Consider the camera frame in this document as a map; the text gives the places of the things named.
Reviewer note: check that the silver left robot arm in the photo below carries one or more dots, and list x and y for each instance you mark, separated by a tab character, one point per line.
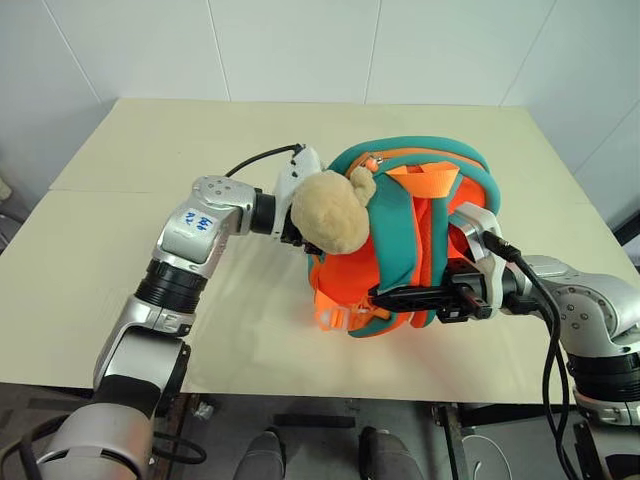
180	240

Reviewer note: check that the orange and teal backpack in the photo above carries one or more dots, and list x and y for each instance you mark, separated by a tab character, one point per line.
400	235

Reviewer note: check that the beige and dark clutter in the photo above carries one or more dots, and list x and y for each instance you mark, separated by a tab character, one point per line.
7	210

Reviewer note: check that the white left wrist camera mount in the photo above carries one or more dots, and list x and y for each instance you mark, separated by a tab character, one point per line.
301	169

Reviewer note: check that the beige plush toy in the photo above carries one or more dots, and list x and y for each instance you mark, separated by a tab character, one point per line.
330	212

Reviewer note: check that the black table frame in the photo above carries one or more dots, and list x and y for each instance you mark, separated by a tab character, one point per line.
452	440

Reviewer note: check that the black flat bar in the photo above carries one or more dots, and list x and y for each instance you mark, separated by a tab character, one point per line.
314	420

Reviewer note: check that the dark object at wall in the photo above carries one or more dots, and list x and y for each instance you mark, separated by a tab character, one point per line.
629	227

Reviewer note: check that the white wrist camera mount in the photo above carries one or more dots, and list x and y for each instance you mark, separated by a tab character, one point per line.
481	222
301	169

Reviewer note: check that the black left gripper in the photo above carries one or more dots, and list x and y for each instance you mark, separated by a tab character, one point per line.
291	231

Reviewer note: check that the dark grey rounded shape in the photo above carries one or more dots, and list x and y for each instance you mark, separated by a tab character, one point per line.
265	457
387	452

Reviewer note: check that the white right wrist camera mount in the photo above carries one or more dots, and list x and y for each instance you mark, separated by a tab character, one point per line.
481	222

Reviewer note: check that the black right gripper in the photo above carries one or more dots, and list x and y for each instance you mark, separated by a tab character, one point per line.
465	302

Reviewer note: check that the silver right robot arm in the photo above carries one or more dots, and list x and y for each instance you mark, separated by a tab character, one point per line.
595	310

